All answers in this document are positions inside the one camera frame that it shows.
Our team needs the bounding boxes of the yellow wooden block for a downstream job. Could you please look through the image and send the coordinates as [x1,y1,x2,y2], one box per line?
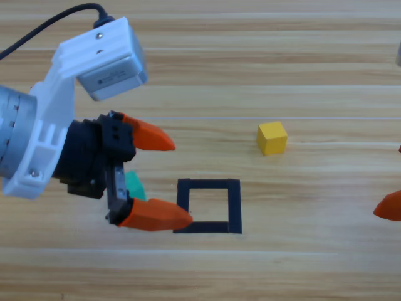
[256,121,288,156]

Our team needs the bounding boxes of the green wooden block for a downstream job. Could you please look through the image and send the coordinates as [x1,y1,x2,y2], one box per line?
[125,170,147,201]

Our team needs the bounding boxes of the black tape square outline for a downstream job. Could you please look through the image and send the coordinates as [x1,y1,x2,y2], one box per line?
[172,178,243,235]

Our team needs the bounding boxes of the thick black camera cable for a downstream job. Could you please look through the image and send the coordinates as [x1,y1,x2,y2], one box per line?
[0,3,115,61]

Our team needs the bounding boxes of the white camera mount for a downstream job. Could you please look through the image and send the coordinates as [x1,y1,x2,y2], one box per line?
[1,17,132,201]

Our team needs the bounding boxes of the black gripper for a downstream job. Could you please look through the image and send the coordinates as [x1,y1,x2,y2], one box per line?
[51,110,194,232]

